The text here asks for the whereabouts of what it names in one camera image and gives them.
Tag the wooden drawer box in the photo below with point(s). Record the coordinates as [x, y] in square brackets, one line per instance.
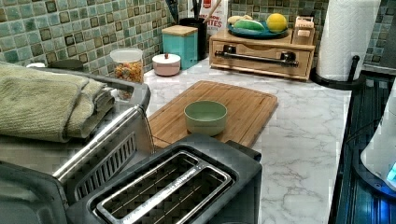
[271, 48]

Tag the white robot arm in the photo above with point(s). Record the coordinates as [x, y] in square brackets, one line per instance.
[379, 157]

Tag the green ceramic bowl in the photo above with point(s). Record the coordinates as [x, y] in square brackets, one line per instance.
[206, 117]

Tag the wooden cutting board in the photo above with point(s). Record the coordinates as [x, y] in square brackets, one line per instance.
[248, 113]

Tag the white lidded pink bowl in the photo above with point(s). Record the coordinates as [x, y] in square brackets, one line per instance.
[166, 65]

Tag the black two-slot toaster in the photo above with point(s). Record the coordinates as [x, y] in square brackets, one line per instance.
[196, 180]

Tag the teal canister with wooden lid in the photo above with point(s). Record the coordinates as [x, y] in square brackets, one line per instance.
[182, 41]

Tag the clear jar with cereal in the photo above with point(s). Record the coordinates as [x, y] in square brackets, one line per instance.
[128, 64]

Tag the red white food package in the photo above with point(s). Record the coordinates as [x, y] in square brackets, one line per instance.
[218, 20]

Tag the blue plate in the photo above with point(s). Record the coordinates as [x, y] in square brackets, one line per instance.
[252, 34]

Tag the banana toy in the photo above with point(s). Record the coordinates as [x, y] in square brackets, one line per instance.
[234, 19]

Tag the watermelon slice toy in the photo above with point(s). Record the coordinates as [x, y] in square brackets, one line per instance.
[249, 24]

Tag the wooden spoon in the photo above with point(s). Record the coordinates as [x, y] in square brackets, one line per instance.
[212, 10]

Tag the yellow lemon toy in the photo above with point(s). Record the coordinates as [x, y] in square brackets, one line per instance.
[276, 23]

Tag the stash tea box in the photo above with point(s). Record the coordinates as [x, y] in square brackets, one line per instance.
[303, 31]

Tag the folded beige towel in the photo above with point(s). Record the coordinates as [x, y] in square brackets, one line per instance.
[49, 106]

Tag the black paper towel holder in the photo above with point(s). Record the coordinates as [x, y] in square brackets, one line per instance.
[349, 85]

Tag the white paper towel roll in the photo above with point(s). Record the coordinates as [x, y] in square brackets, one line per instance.
[347, 32]

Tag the stainless steel toaster oven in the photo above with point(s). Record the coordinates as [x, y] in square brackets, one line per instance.
[41, 179]

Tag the black drawer handle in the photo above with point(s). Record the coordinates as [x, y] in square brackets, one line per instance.
[286, 58]

